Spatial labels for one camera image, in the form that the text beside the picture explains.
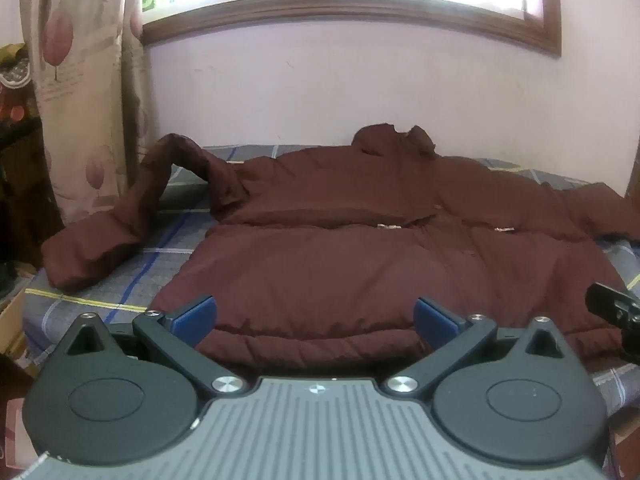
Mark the pile of patterned cloths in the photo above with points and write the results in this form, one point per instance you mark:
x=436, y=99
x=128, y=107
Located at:
x=15, y=80

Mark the beige leaf print curtain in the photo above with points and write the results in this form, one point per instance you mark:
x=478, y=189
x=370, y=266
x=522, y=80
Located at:
x=85, y=85

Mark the bed with grey plaid sheet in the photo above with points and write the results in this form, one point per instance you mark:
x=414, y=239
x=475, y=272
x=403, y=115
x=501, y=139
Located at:
x=125, y=280

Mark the brown puffer jacket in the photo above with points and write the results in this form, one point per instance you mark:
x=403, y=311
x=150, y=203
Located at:
x=360, y=240

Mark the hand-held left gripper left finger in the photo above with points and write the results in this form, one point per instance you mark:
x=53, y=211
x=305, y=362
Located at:
x=196, y=316

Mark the wooden window frame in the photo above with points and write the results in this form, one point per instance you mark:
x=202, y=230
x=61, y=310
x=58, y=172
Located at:
x=350, y=12

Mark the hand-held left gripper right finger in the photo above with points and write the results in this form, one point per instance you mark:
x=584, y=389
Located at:
x=434, y=317

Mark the dark wooden cabinet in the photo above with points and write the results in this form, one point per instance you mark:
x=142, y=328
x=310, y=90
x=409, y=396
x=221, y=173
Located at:
x=22, y=185

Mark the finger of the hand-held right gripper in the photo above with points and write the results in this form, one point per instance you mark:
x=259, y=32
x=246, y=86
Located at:
x=612, y=305

